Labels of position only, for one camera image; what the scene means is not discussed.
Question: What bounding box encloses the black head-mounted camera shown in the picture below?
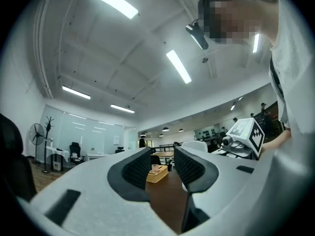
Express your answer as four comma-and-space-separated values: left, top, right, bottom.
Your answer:
185, 18, 210, 51

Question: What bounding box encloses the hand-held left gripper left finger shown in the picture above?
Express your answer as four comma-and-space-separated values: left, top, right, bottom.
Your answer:
17, 146, 178, 236

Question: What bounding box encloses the table with white cloth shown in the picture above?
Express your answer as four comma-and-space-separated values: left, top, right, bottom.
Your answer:
45, 146, 71, 172

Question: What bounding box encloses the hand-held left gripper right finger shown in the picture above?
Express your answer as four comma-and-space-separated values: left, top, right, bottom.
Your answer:
173, 145, 280, 236

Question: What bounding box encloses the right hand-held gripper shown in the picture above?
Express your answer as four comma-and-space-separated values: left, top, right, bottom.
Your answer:
211, 117, 266, 161

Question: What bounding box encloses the black coat rack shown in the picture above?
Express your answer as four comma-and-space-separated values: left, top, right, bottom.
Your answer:
41, 116, 55, 174

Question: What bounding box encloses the woven wicker basket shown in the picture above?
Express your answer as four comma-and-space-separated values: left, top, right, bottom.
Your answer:
146, 165, 169, 184

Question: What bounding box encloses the large black office chair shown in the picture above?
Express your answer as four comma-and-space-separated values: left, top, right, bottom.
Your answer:
0, 113, 38, 203

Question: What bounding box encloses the person's head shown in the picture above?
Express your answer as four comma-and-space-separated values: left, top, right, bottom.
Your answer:
197, 0, 281, 47

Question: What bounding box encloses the person's grey t-shirt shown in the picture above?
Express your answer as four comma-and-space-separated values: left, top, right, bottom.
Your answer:
268, 0, 315, 139

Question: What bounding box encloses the black standing fan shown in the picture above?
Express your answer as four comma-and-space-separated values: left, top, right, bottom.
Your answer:
29, 122, 46, 165

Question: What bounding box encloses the person's right forearm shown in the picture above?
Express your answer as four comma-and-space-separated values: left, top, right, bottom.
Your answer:
260, 128, 293, 157

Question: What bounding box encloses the black strap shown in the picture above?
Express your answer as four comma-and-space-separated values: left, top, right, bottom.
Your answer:
269, 57, 285, 99

